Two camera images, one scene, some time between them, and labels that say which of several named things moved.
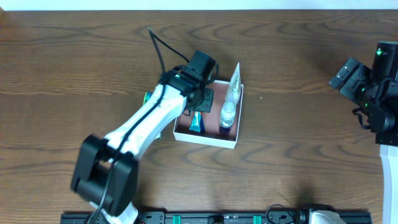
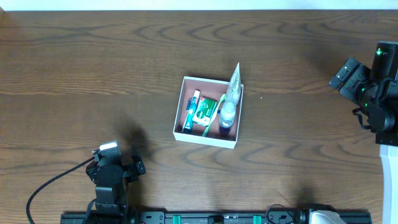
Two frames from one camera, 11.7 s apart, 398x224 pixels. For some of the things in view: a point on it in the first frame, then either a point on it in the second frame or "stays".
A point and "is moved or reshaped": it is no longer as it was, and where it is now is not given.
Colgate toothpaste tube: x=195 y=124 is moved or reshaped
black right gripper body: x=344 y=78 stays
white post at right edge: x=388 y=155 stays
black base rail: x=219 y=217 stays
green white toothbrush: x=147 y=96 → x=222 y=98
